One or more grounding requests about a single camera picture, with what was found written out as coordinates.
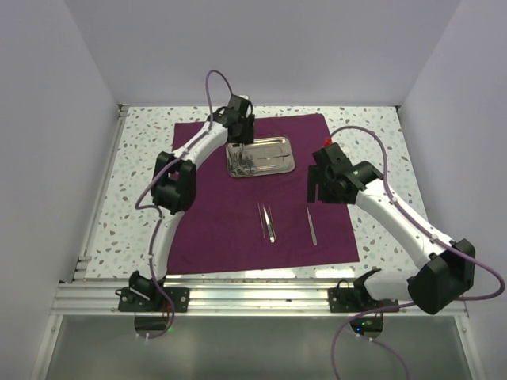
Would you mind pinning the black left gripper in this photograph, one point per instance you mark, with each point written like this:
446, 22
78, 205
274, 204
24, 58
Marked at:
246, 138

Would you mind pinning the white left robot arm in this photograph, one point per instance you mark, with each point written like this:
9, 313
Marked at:
172, 190

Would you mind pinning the steel instruments in tray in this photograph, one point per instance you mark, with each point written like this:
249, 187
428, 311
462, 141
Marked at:
269, 158

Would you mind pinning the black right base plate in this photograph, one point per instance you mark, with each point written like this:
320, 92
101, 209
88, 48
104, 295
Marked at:
345, 298

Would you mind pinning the steel scalpel handle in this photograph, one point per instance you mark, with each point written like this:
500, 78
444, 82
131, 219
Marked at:
311, 227

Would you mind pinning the steel wide tweezers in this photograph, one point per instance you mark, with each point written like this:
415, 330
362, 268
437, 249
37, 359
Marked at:
269, 225

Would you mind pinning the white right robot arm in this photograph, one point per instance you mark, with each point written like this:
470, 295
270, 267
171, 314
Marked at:
445, 270

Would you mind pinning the steel instrument tray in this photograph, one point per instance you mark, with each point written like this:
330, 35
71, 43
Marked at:
279, 143

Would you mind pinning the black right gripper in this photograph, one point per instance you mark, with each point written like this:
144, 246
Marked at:
315, 177

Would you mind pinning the purple surgical cloth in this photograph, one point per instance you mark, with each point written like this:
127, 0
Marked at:
221, 232

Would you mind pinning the aluminium front rail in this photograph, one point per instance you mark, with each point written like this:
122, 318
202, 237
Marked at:
208, 297

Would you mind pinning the steel forceps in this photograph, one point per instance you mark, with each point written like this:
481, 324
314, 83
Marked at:
261, 220

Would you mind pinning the steel ring-handled scissors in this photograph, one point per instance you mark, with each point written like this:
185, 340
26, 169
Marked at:
240, 163

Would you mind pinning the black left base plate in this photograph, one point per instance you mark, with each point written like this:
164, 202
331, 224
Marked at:
137, 303

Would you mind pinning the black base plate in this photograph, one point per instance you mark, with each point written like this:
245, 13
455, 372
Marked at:
137, 303
345, 298

